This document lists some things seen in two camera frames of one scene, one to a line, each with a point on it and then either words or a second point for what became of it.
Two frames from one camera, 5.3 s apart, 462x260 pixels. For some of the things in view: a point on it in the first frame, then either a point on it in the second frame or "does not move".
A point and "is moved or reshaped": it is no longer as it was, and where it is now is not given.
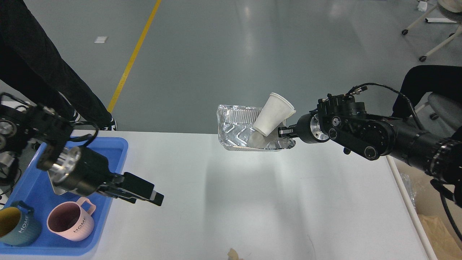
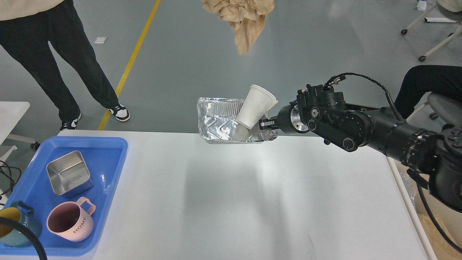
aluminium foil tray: (236, 131) -> (217, 121)
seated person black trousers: (445, 81) does not move
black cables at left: (10, 191) does not move
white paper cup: (276, 110) is moved or reshaped
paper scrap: (232, 254) -> (246, 18)
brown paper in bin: (444, 245) does not move
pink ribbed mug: (72, 221) does not move
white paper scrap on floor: (100, 39) does not move
